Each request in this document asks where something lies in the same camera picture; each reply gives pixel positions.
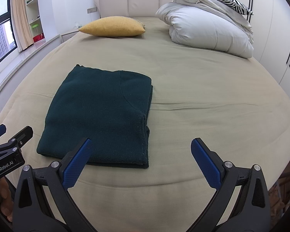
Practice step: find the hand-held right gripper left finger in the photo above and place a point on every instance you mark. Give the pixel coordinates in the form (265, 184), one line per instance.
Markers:
(77, 164)

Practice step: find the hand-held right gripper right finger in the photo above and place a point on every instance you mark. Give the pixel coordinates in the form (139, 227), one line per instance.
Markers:
(205, 164)

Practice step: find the dark green sweater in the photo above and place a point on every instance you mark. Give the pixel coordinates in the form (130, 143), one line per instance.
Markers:
(99, 113)

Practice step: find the person's left hand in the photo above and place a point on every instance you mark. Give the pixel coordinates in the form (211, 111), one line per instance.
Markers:
(4, 198)

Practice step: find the bed with beige sheet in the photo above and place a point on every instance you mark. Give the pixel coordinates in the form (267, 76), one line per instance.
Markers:
(207, 101)

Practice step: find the white window ledge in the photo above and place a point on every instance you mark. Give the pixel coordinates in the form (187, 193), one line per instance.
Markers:
(19, 58)

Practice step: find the red box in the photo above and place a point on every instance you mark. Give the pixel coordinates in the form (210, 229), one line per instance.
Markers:
(38, 38)

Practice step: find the black framed window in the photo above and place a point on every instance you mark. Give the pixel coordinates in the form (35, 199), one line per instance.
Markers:
(2, 29)

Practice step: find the green item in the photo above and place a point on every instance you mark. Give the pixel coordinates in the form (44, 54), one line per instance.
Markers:
(35, 26)

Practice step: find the beige curtain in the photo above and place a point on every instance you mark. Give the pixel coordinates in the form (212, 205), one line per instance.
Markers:
(20, 17)

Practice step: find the white duvet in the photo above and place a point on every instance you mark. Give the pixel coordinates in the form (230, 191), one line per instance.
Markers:
(207, 29)

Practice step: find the yellow pillow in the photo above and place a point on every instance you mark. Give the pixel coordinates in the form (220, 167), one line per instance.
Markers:
(113, 26)

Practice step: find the white wardrobe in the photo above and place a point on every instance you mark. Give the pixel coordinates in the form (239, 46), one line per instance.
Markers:
(268, 29)

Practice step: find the beige padded headboard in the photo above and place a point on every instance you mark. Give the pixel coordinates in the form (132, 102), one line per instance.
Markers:
(140, 0)

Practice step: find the white wall shelf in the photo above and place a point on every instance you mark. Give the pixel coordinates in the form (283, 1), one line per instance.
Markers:
(35, 4)

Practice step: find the wall socket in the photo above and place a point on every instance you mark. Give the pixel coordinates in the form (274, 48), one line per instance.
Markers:
(91, 10)

